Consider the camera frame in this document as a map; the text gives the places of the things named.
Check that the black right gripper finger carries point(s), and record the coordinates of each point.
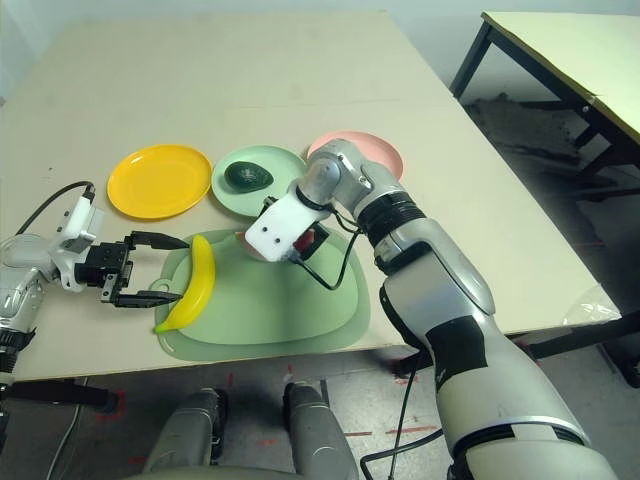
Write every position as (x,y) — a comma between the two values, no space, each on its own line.
(268,204)
(322,237)

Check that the dark green toy avocado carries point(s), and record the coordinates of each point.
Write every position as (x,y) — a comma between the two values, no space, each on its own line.
(247,176)

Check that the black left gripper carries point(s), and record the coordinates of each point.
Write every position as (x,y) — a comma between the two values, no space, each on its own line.
(107,270)

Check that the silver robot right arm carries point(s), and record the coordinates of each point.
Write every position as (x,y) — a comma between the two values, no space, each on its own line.
(450,300)

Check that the beige robot torso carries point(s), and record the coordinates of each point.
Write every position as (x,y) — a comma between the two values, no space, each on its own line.
(210,475)

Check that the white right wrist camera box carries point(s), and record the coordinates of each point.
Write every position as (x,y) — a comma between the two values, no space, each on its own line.
(282,225)

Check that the green cutting board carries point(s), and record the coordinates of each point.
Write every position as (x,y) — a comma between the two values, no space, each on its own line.
(280,315)

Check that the yellow toy banana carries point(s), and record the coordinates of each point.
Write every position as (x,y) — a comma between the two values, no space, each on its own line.
(202,280)

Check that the grey robot leg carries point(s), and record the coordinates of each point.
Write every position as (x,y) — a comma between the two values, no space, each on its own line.
(320,435)
(190,430)

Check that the side table with black frame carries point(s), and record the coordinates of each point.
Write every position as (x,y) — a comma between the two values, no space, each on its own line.
(550,45)

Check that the grey robot left leg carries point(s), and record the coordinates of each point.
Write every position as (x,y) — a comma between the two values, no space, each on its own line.
(190,430)

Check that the pink plastic plate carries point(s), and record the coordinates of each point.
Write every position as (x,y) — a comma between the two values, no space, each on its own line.
(390,160)

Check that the red floor tape square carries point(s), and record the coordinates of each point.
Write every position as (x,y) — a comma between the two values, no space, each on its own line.
(402,381)
(121,407)

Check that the yellow plastic plate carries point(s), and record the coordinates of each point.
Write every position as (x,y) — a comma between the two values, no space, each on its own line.
(160,182)

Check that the mint green plastic plate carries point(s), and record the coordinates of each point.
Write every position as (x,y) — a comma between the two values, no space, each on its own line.
(285,165)

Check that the long red floor tape dash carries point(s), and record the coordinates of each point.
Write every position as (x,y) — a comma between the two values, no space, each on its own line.
(412,430)

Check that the clear plastic bag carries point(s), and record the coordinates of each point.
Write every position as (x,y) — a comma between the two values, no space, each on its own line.
(595,310)

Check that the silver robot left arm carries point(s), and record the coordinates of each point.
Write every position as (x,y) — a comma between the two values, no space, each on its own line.
(20,295)

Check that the grey robot right leg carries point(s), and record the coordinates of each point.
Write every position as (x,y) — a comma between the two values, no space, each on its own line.
(320,435)

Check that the short red floor tape dash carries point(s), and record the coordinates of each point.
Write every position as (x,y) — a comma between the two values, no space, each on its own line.
(359,435)

